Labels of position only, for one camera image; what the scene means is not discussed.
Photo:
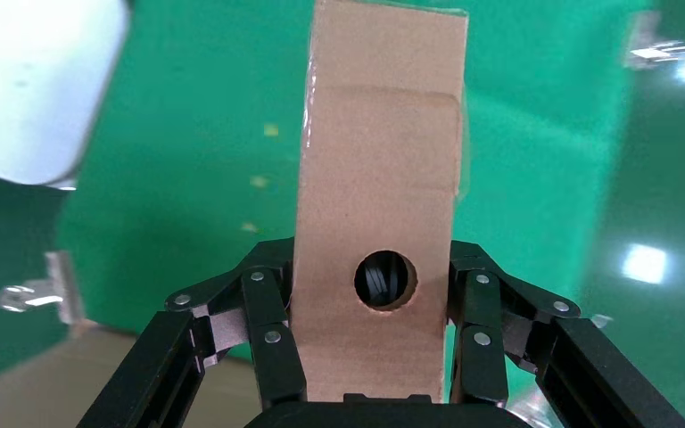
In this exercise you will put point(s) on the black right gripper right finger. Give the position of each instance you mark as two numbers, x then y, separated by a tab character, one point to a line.
481	360

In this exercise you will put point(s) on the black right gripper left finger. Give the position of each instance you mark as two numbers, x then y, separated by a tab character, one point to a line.
271	354

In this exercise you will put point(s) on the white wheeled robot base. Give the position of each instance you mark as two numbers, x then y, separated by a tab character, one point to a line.
29	83

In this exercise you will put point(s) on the small cardboard box with hole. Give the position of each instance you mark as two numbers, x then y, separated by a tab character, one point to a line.
378	148

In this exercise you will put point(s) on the silver binder clip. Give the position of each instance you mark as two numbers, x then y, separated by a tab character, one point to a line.
652	52
59	289

